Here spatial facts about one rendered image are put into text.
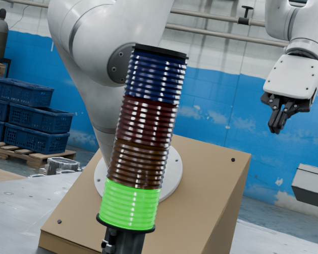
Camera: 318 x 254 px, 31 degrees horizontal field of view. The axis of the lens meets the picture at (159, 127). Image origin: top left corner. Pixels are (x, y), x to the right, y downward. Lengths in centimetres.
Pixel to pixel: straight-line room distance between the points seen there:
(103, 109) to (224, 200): 31
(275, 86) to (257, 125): 532
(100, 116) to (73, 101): 658
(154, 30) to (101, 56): 10
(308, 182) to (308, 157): 532
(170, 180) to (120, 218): 59
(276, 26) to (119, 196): 79
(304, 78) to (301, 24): 13
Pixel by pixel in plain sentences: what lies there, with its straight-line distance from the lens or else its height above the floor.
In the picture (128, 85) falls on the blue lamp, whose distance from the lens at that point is 57.
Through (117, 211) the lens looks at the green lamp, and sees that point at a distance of 58.
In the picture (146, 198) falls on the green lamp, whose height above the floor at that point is 107.
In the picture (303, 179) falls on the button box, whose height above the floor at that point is 105.
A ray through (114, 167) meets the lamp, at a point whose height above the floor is 109.
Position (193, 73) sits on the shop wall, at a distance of 680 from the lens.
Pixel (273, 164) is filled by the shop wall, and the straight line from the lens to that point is 648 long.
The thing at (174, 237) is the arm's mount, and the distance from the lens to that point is 109.
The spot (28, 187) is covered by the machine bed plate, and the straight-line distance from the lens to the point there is 165.
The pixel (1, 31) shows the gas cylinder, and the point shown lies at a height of 130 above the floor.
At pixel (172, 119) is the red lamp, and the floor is 115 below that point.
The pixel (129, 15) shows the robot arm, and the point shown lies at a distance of 87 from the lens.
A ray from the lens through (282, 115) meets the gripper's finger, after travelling 118.
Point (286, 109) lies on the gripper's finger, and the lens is 118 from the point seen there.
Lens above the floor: 119
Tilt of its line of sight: 5 degrees down
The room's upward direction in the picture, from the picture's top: 12 degrees clockwise
